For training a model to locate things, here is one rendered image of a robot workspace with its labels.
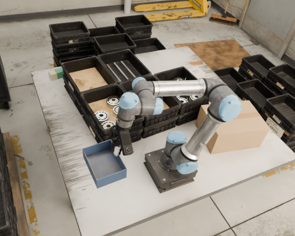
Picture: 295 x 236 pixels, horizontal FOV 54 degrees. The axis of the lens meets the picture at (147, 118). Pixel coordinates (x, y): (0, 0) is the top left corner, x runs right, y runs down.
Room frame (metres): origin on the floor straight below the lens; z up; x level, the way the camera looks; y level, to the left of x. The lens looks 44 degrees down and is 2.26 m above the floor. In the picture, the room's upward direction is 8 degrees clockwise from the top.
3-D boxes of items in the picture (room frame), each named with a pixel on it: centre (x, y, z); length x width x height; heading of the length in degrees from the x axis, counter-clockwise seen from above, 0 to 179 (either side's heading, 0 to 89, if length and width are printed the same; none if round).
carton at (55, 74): (2.00, 0.77, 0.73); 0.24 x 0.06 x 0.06; 134
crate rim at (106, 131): (1.46, 0.25, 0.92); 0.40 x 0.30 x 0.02; 36
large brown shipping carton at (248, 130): (1.56, -0.61, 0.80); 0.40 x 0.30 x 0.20; 111
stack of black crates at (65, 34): (3.00, 1.03, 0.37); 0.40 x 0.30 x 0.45; 121
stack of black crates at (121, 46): (2.86, 0.48, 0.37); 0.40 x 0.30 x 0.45; 121
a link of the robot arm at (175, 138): (1.16, -0.19, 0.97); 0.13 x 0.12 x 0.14; 22
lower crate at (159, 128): (1.63, 0.01, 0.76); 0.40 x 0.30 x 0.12; 36
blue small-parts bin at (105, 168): (0.85, 0.18, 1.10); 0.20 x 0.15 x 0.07; 33
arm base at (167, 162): (1.17, -0.19, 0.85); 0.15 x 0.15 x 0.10
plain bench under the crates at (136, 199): (1.71, -0.04, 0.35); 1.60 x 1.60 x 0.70; 31
